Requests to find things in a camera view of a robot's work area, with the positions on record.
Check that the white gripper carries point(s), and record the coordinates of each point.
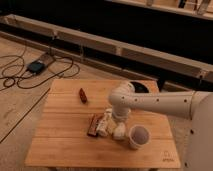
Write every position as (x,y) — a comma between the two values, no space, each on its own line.
(120,115)

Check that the wooden table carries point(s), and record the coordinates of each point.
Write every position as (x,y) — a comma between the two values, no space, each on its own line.
(66,135)

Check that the dark ceramic bowl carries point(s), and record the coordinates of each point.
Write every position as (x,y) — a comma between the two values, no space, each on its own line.
(139,87)

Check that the white ceramic cup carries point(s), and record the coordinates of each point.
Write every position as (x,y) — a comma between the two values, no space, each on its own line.
(138,136)

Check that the long wooden shelf frame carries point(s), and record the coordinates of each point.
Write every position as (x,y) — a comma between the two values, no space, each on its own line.
(110,55)

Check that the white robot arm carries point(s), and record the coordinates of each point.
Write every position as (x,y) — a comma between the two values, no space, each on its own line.
(194,105)

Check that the white plastic bottle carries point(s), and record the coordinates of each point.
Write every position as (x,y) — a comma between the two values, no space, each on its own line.
(104,122)

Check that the brown snack bar packet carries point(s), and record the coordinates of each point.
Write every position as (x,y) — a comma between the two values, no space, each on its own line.
(93,125)

